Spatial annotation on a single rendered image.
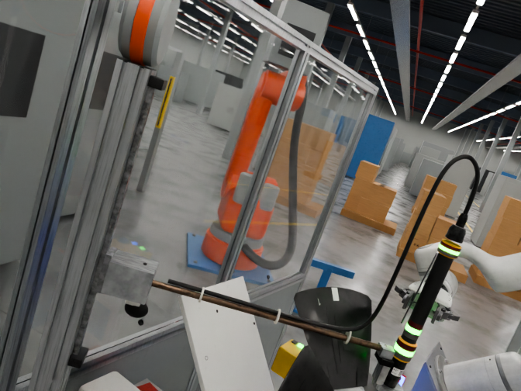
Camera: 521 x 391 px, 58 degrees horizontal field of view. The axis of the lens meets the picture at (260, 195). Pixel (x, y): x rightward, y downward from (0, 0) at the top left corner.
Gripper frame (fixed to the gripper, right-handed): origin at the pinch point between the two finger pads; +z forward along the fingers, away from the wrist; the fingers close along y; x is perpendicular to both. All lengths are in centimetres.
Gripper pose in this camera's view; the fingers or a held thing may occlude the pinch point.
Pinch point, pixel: (421, 308)
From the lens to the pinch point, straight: 111.6
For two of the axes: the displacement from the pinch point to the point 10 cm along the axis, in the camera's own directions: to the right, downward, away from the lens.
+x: 3.3, -9.3, -1.9
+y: -8.1, -3.8, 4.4
